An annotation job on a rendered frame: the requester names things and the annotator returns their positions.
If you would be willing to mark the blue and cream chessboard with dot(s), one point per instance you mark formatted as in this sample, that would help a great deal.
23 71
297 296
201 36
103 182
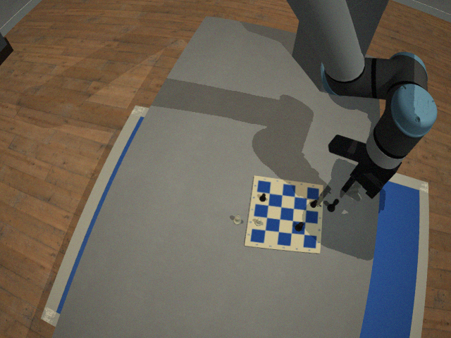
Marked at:
287 203

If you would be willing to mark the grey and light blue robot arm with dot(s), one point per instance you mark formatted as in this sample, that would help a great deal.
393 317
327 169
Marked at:
410 110

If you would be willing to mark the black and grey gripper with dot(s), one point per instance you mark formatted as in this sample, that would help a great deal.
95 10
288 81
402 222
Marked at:
371 178

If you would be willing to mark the white bishop chess piece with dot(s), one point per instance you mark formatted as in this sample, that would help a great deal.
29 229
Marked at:
237 220

